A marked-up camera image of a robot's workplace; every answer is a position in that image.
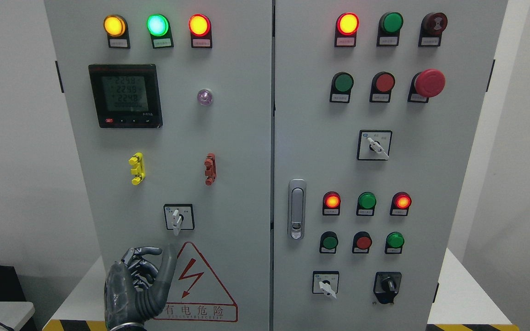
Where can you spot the clear small lamp bulb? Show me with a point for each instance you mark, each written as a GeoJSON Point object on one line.
{"type": "Point", "coordinates": [205, 97]}

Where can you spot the green indicator top right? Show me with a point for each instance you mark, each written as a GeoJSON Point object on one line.
{"type": "Point", "coordinates": [389, 28]}

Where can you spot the red lit indicator lower left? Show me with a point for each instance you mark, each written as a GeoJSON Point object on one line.
{"type": "Point", "coordinates": [331, 204]}

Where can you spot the red electric hazard warning sticker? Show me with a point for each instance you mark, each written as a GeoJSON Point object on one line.
{"type": "Point", "coordinates": [196, 293]}

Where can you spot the white rotary switch upper right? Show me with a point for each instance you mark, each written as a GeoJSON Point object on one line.
{"type": "Point", "coordinates": [374, 144]}

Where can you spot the red lit indicator lower right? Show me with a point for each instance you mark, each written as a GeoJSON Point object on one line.
{"type": "Point", "coordinates": [401, 203]}

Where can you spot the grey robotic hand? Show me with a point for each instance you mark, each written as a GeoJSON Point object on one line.
{"type": "Point", "coordinates": [123, 303]}

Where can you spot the red emergency stop mushroom button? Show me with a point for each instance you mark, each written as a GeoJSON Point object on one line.
{"type": "Point", "coordinates": [426, 84]}

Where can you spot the red push button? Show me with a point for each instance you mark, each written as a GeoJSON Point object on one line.
{"type": "Point", "coordinates": [381, 87]}
{"type": "Point", "coordinates": [361, 243]}

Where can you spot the dark red buzzer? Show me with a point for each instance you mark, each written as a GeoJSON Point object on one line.
{"type": "Point", "coordinates": [432, 27]}

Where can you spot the white rotary switch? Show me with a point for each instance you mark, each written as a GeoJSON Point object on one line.
{"type": "Point", "coordinates": [374, 144]}
{"type": "Point", "coordinates": [325, 283]}

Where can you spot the red terminal clip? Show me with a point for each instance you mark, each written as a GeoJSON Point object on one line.
{"type": "Point", "coordinates": [210, 169]}

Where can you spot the red lit indicator top right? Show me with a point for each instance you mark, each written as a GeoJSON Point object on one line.
{"type": "Point", "coordinates": [347, 25]}

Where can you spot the green indicator lower middle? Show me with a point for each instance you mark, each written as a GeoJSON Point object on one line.
{"type": "Point", "coordinates": [366, 204]}

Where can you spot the green lit indicator light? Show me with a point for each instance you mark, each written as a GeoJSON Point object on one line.
{"type": "Point", "coordinates": [160, 31]}

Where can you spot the red push button lower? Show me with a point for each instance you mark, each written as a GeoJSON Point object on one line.
{"type": "Point", "coordinates": [361, 243]}

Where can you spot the white side table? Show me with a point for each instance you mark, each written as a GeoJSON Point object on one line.
{"type": "Point", "coordinates": [16, 314]}

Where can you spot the red push button upper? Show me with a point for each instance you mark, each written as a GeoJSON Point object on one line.
{"type": "Point", "coordinates": [381, 87]}

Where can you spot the yellow indicator light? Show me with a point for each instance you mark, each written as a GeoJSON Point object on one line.
{"type": "Point", "coordinates": [116, 29]}

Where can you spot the white rotary switch lower right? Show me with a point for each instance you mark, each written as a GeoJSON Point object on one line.
{"type": "Point", "coordinates": [325, 283]}

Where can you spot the yellow terminal clip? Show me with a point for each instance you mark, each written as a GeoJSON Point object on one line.
{"type": "Point", "coordinates": [137, 168]}

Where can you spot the white rotary switch door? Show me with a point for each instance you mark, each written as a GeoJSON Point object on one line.
{"type": "Point", "coordinates": [179, 217]}

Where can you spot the green push button upper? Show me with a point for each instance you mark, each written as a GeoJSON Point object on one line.
{"type": "Point", "coordinates": [341, 86]}

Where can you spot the silver door handle lock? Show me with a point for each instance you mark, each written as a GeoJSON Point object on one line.
{"type": "Point", "coordinates": [296, 208]}

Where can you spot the green push button lower left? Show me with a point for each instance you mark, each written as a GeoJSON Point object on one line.
{"type": "Point", "coordinates": [328, 243]}

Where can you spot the silver black robot forearm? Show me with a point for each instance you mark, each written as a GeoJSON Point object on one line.
{"type": "Point", "coordinates": [129, 326]}

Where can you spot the red lit indicator light left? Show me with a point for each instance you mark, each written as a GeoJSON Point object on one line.
{"type": "Point", "coordinates": [200, 28]}

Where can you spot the grey electrical cabinet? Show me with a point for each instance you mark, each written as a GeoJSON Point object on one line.
{"type": "Point", "coordinates": [270, 69]}

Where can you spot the green push button lower right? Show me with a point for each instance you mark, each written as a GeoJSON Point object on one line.
{"type": "Point", "coordinates": [394, 243]}

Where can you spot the black digital power meter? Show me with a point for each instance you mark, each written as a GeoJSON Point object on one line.
{"type": "Point", "coordinates": [126, 95]}

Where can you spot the black rotary selector switch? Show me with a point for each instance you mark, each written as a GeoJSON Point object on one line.
{"type": "Point", "coordinates": [386, 286]}

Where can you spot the green push button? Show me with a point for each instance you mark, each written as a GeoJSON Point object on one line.
{"type": "Point", "coordinates": [341, 86]}
{"type": "Point", "coordinates": [394, 243]}
{"type": "Point", "coordinates": [328, 243]}

